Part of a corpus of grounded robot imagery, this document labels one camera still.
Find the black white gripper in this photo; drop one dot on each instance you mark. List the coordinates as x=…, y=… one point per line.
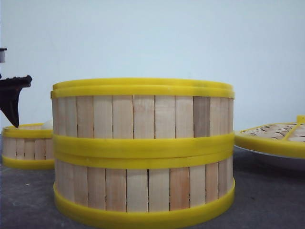
x=10, y=89

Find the white bun left basket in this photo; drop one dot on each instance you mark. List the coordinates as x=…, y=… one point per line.
x=48, y=125

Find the bamboo steamer basket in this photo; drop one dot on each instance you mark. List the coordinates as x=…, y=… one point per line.
x=142, y=119
x=167, y=198
x=29, y=146

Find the white plate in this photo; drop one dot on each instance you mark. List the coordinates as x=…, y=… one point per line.
x=283, y=162

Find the woven bamboo steamer lid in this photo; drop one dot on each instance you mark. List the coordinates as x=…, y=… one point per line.
x=279, y=139

